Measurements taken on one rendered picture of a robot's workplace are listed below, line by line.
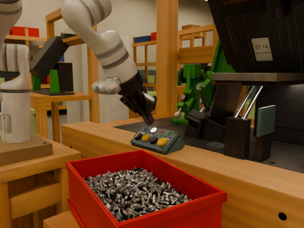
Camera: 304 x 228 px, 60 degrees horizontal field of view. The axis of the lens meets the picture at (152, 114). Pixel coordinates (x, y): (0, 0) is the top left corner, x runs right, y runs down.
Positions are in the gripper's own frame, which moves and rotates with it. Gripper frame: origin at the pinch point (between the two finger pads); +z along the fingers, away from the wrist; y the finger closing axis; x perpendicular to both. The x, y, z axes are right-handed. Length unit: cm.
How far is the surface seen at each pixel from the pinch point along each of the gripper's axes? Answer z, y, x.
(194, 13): 279, 627, -839
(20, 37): 22, 629, -199
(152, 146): 9.8, 2.8, 1.9
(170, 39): 12, 52, -72
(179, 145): 13.6, -2.2, -3.5
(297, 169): 19.5, -32.3, -9.4
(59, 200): 19.5, 33.6, 27.7
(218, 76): -4.3, -15.7, -13.9
